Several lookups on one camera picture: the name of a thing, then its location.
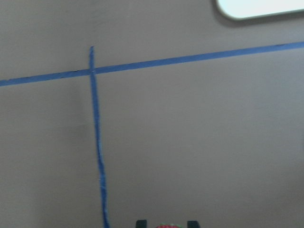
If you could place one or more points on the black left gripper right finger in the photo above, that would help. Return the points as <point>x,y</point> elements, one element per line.
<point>192,224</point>

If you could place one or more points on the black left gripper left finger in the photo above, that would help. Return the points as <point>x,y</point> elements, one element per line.
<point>141,224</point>

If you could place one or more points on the red strawberry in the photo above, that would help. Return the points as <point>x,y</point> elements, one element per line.
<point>163,225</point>

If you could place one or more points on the cream bear tray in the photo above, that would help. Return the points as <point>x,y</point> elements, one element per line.
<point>251,9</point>

